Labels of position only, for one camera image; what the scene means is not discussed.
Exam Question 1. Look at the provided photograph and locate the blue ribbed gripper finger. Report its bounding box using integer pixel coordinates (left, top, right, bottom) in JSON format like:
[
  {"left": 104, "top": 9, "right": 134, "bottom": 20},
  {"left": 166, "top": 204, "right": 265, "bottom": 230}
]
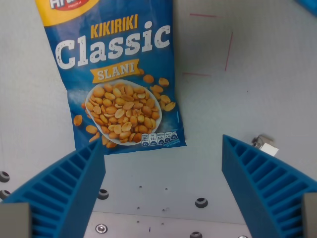
[
  {"left": 221, "top": 134, "right": 317, "bottom": 238},
  {"left": 0, "top": 138, "right": 106, "bottom": 238}
]

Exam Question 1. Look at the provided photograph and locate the blue plastic object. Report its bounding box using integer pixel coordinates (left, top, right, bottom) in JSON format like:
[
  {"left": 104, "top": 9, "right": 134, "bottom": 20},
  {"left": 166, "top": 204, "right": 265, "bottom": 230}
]
[{"left": 294, "top": 0, "right": 317, "bottom": 16}]

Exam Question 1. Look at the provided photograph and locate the blue Kikiriki Classic peanut bag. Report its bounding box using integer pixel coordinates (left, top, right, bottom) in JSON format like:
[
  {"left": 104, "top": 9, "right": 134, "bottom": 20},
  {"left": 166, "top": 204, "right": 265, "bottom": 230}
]
[{"left": 34, "top": 0, "right": 187, "bottom": 155}]

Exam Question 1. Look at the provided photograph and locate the small white metal clip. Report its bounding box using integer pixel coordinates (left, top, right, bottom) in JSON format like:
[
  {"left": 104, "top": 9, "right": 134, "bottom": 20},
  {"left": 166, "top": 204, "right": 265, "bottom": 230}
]
[{"left": 251, "top": 134, "right": 279, "bottom": 157}]

